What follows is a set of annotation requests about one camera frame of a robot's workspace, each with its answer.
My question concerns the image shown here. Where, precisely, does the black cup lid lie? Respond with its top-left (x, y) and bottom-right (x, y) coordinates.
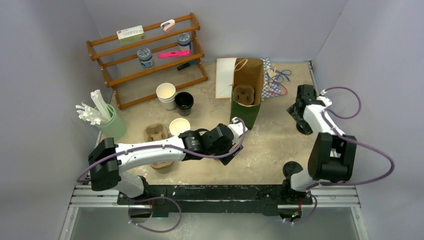
top-left (296, 124), bottom-right (313, 135)
top-left (282, 161), bottom-right (303, 178)

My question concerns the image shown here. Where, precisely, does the white paper cup stack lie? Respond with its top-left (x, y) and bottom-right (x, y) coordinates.
top-left (156, 82), bottom-right (177, 111)
top-left (169, 118), bottom-right (191, 136)

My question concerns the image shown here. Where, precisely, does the brown pulp cup carrier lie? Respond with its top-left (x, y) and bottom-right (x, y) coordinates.
top-left (233, 85), bottom-right (255, 106)

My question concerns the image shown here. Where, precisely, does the green paper bag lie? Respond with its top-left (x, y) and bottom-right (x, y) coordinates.
top-left (230, 57), bottom-right (264, 130)

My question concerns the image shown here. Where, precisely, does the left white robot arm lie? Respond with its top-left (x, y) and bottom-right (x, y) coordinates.
top-left (88, 122), bottom-right (248, 205)

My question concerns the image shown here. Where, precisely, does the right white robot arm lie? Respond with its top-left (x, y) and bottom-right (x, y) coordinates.
top-left (280, 84), bottom-right (357, 204)

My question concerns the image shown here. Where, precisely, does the blue checkered paper bag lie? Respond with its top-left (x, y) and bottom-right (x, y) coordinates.
top-left (259, 57), bottom-right (272, 101)

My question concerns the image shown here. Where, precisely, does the black paper cup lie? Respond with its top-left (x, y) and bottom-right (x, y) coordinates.
top-left (174, 92), bottom-right (194, 116)

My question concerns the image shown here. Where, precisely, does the white paper bag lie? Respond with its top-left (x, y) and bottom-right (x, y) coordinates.
top-left (215, 57), bottom-right (237, 99)

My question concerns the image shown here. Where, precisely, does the black blue marker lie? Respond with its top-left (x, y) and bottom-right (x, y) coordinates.
top-left (176, 60), bottom-right (196, 71)

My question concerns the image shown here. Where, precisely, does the pink marker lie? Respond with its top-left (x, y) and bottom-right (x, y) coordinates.
top-left (157, 50), bottom-right (191, 59)

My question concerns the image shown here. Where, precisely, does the green straw holder cup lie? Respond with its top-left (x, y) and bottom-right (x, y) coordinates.
top-left (95, 104), bottom-right (127, 139)

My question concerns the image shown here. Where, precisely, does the blue lidded jar right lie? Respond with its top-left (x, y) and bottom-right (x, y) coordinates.
top-left (177, 32), bottom-right (192, 52)

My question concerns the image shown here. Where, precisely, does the blue lidded jar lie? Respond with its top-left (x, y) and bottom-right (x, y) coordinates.
top-left (177, 32), bottom-right (192, 52)
top-left (137, 47), bottom-right (155, 68)

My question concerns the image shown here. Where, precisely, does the wooden shelf rack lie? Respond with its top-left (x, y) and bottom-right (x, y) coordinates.
top-left (86, 12), bottom-right (208, 110)

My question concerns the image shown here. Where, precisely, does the blue lidded jar left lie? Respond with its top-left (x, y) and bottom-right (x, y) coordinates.
top-left (137, 47), bottom-right (155, 68)

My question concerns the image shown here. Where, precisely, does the pink white clip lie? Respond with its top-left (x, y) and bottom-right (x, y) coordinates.
top-left (160, 19), bottom-right (176, 33)

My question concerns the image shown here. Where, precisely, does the white green box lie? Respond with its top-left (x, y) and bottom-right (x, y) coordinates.
top-left (116, 25), bottom-right (146, 46)

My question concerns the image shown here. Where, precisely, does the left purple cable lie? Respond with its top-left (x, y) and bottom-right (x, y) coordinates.
top-left (76, 117), bottom-right (248, 184)

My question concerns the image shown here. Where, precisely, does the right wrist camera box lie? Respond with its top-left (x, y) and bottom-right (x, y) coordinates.
top-left (316, 95), bottom-right (332, 108)

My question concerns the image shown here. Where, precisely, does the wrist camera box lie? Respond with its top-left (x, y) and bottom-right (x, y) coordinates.
top-left (316, 95), bottom-right (332, 108)
top-left (228, 117), bottom-right (248, 140)

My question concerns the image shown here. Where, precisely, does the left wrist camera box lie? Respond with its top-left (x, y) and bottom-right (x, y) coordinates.
top-left (228, 117), bottom-right (248, 140)

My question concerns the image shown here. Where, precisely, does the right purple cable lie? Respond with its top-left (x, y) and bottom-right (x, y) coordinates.
top-left (306, 86), bottom-right (396, 191)

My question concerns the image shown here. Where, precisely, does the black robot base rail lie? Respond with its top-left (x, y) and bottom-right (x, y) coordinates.
top-left (117, 184), bottom-right (313, 218)

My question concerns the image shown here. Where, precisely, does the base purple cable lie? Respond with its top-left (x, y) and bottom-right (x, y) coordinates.
top-left (127, 196), bottom-right (183, 234)

